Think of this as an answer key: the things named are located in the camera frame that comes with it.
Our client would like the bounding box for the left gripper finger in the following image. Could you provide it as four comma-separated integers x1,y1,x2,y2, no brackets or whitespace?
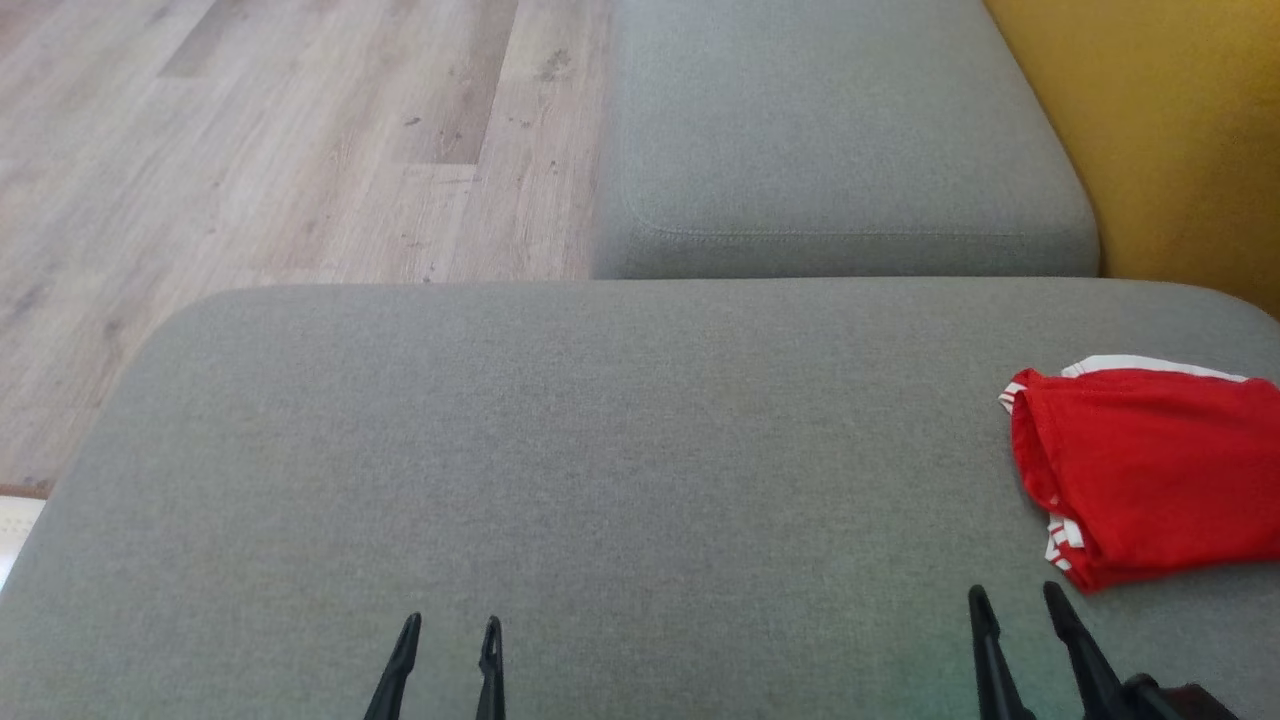
476,616,507,720
363,613,423,720

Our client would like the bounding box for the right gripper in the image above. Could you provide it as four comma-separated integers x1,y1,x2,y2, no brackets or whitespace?
966,581,1242,720

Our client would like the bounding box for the red shirt with white sleeves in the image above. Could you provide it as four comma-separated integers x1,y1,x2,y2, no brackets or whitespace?
997,367,1280,595

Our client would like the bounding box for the large grey sofa seat cushion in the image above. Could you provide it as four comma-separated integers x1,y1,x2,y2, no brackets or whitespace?
0,278,1280,720

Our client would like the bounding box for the white rug with brown edge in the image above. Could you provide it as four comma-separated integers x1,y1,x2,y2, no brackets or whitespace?
0,484,49,593

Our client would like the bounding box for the yellow cushion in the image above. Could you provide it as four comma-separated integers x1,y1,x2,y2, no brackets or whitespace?
984,0,1280,321

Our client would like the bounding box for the grey sofa cushion with seam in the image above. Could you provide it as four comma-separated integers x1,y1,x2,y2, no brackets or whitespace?
592,0,1101,280

